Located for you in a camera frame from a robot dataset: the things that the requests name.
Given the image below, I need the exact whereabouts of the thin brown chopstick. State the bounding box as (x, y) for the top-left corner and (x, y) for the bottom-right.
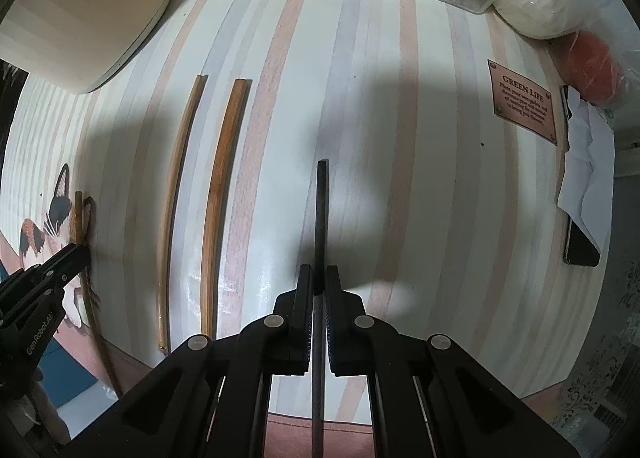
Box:
(156, 73), (209, 355)

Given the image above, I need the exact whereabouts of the white crumpled paper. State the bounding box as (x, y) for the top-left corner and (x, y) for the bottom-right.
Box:
(557, 85), (617, 251)

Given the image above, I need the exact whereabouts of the red tomato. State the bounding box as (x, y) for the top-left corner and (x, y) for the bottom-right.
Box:
(552, 30), (628, 106)

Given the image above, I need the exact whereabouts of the blue cabinet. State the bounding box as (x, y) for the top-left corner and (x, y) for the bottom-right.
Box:
(30, 338), (101, 409)

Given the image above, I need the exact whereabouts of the black chopstick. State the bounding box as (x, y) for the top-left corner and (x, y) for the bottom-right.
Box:
(310, 159), (331, 458)

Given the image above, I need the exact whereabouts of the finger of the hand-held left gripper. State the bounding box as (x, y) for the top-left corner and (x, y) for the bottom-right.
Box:
(20, 243), (92, 275)
(30, 258), (91, 300)

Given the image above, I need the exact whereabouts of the beige ribbed utensil holder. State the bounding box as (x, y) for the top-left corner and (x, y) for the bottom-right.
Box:
(0, 0), (175, 96)

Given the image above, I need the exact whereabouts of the person's left forearm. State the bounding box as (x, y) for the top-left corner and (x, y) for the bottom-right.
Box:
(20, 378), (71, 444)

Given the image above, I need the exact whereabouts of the clear plastic bag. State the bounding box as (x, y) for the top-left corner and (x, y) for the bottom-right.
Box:
(492, 0), (636, 111)

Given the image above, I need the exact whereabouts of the black smartphone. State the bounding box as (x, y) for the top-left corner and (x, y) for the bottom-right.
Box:
(560, 85), (601, 268)

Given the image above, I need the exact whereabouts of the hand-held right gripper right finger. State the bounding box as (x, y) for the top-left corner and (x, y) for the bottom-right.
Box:
(324, 264), (583, 458)

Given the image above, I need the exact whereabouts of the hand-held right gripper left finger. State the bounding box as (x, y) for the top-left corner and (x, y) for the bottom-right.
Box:
(60, 264), (316, 458)

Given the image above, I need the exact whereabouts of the striped cat print tablecloth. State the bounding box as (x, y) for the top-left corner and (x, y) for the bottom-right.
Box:
(0, 0), (618, 458)

